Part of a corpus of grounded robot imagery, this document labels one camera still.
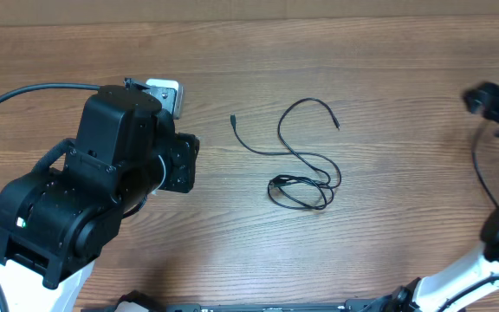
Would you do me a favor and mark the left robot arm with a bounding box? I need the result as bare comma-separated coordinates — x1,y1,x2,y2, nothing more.
0,78,199,311

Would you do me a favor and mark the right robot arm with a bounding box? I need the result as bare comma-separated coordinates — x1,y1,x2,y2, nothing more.
363,81,499,312

